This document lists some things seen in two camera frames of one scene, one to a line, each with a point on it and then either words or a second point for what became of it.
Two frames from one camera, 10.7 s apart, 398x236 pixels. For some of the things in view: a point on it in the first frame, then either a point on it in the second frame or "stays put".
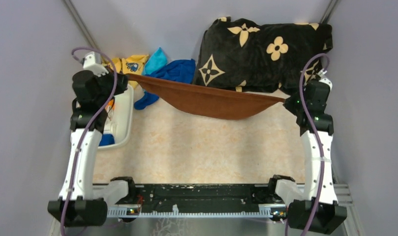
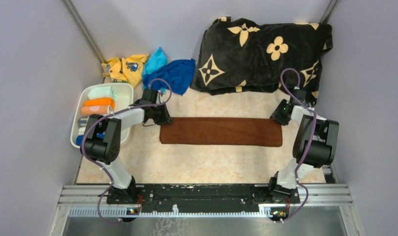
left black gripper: [121, 83] -> [165, 119]
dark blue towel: [183, 71] stays put
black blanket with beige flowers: [248, 55] stays put
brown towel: [205, 101] -> [222, 131]
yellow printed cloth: [133, 64] stays put
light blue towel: [157, 60] stays put
